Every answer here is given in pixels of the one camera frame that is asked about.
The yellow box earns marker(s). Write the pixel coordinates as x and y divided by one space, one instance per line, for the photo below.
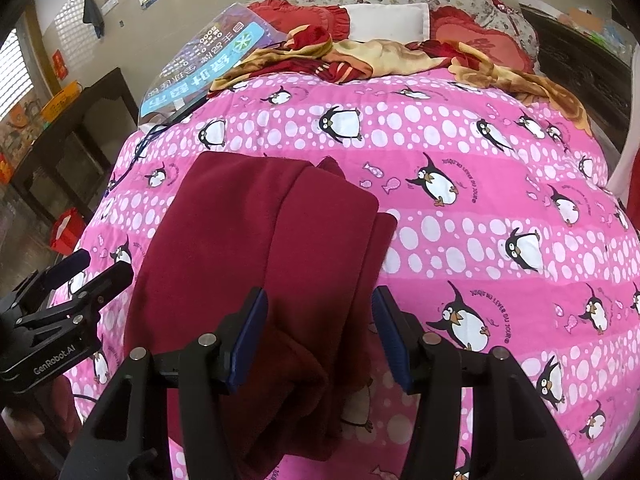
61 101

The pink penguin quilt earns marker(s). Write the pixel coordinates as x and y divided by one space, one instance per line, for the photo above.
506 232

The dark hanging cloth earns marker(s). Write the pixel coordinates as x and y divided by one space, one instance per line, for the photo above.
92 15

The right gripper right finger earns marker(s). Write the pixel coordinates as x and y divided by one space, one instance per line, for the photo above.
514 436

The maroon red sweater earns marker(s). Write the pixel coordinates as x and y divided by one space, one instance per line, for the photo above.
315 244

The clear printed plastic bag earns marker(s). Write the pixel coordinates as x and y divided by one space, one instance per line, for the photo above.
224 42

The red garment on chair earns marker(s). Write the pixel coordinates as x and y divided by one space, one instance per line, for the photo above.
634 184

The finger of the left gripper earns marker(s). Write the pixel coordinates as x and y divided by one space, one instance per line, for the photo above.
91 298
37 286

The red ruffled pillow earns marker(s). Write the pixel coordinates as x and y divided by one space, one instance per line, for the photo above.
285 16

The red wall sticker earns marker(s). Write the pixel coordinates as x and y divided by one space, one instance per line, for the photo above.
59 66

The red plastic bin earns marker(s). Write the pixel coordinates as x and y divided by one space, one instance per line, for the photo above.
66 232

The white pillow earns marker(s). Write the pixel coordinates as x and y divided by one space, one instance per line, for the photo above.
403 23

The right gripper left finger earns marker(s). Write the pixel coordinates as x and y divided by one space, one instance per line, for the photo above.
126 433

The dark carved wooden cabinet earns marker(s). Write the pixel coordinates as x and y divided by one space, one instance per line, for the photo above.
600 79

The white plastic chair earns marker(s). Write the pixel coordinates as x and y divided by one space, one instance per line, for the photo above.
619 182

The golden red floral blanket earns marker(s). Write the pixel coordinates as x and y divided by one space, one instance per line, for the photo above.
311 50

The red heart pillow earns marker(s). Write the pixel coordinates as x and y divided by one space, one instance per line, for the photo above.
451 24

